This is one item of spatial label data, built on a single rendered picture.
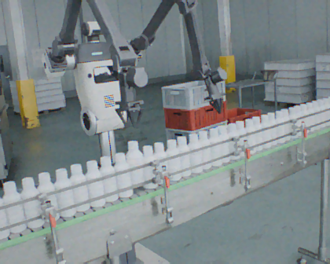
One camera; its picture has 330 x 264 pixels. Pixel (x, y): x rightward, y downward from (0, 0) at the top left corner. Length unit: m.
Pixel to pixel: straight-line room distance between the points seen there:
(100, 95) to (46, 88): 9.00
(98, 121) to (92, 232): 0.78
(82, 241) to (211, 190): 0.61
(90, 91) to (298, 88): 6.97
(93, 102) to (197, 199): 0.75
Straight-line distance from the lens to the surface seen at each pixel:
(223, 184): 1.74
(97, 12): 1.51
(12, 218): 1.31
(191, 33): 1.90
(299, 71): 8.56
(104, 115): 2.03
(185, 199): 1.60
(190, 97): 3.88
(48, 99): 11.01
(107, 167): 1.41
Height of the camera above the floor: 1.54
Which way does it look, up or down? 13 degrees down
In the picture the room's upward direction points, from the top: 5 degrees counter-clockwise
